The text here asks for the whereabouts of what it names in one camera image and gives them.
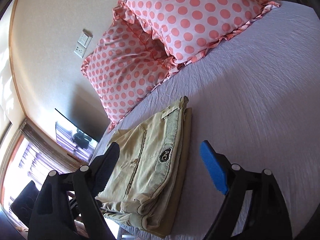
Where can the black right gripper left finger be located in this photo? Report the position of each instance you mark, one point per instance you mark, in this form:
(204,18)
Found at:
(52,216)

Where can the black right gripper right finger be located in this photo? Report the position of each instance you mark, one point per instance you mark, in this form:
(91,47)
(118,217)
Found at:
(267,217)

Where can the beige khaki pants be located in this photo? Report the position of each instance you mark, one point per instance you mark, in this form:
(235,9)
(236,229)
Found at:
(145,186)

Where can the black framed mirror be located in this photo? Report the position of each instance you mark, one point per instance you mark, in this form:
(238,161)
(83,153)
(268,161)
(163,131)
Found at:
(73,139)

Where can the lavender bed sheet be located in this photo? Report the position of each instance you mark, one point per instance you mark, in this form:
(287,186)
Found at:
(255,98)

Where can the polka dot pillow near window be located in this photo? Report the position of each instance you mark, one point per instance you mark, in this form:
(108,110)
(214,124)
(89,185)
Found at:
(126,65)

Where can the polka dot pillow near door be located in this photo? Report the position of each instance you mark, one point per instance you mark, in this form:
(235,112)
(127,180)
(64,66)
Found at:
(189,28)

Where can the wooden window frame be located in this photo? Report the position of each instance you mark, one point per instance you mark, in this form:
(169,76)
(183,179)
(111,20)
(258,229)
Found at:
(30,157)

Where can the white wall outlet plate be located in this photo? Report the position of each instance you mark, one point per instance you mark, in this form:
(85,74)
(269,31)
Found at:
(83,43)

